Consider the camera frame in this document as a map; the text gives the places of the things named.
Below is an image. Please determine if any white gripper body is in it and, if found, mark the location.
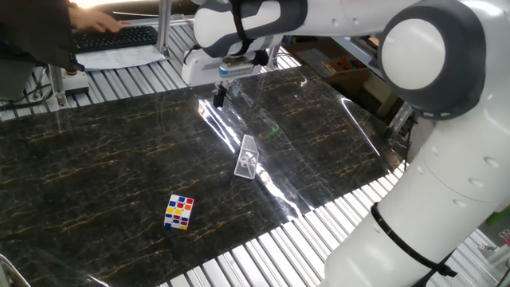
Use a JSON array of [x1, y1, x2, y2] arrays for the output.
[[181, 48, 264, 88]]

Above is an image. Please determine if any person's bare hand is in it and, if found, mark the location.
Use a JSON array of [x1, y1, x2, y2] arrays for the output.
[[68, 6, 123, 34]]

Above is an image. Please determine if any white paper sheet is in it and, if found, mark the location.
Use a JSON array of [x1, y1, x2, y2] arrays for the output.
[[75, 44, 167, 72]]

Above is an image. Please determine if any black keyboard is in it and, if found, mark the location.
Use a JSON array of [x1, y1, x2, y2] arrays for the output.
[[71, 25, 159, 55]]

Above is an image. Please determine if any multicolour Rubik's cube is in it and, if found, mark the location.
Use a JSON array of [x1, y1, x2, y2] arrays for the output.
[[163, 194, 195, 231]]

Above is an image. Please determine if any short aluminium upright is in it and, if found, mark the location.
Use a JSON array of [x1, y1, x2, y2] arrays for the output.
[[46, 63, 69, 111]]

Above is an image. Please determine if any black marble pattern mat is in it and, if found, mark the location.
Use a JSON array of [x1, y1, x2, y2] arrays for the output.
[[0, 65, 411, 287]]

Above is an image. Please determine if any green plastic object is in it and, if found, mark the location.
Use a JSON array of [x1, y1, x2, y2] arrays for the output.
[[484, 205, 510, 227]]

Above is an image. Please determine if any aluminium frame post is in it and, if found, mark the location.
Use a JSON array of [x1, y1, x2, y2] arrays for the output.
[[156, 0, 173, 59], [388, 101, 414, 135]]

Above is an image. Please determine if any black velcro strap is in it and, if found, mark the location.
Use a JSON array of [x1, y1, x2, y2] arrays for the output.
[[229, 0, 256, 57]]

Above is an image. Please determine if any black cable tie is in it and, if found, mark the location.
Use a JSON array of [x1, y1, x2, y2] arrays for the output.
[[370, 202, 459, 279]]

